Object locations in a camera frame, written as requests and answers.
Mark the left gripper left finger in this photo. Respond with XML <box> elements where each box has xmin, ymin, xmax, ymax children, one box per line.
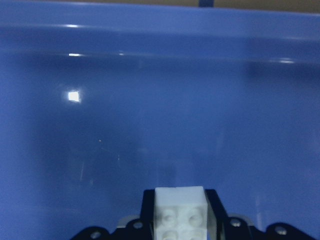
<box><xmin>72</xmin><ymin>189</ymin><xmax>155</xmax><ymax>240</ymax></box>

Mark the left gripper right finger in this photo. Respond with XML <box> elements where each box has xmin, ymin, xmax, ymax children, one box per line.
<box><xmin>204</xmin><ymin>189</ymin><xmax>313</xmax><ymax>240</ymax></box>

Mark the white block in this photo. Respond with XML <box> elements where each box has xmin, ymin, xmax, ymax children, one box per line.
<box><xmin>153</xmin><ymin>186</ymin><xmax>208</xmax><ymax>240</ymax></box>

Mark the blue plastic tray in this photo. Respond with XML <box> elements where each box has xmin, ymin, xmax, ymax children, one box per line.
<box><xmin>0</xmin><ymin>0</ymin><xmax>320</xmax><ymax>240</ymax></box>

